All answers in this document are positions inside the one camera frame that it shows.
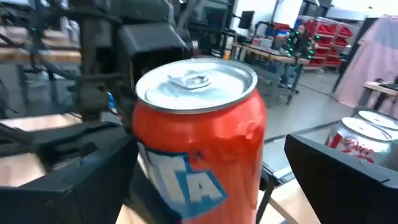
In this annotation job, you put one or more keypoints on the black background monitor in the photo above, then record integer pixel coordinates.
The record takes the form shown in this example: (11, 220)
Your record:
(246, 19)

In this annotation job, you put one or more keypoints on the silver Diet Coke can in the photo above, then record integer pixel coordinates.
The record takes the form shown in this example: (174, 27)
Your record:
(357, 146)
(379, 117)

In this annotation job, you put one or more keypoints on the red storage bin rack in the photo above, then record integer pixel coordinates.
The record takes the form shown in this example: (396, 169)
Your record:
(329, 40)

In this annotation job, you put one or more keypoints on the wooden background table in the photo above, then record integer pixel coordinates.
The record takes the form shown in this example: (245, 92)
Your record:
(273, 56)

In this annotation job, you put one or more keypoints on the white hanging cloth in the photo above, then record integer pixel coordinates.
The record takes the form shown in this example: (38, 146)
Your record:
(373, 62)

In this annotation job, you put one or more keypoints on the black background robot arm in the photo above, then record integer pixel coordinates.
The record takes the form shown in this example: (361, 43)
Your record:
(264, 26)

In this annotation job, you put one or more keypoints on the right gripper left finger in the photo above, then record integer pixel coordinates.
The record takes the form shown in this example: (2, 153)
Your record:
(93, 193)

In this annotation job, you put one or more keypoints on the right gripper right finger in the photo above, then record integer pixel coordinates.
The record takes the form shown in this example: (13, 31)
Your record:
(342, 193)

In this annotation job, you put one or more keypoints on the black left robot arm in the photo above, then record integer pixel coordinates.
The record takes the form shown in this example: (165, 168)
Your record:
(90, 62)

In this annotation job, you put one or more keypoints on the person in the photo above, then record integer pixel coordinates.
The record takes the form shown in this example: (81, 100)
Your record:
(300, 31)

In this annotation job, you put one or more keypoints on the background robot green lights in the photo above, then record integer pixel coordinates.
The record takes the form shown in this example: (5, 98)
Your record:
(300, 45)

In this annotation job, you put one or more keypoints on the red Fanta strawberry can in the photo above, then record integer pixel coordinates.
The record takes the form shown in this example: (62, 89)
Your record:
(199, 149)

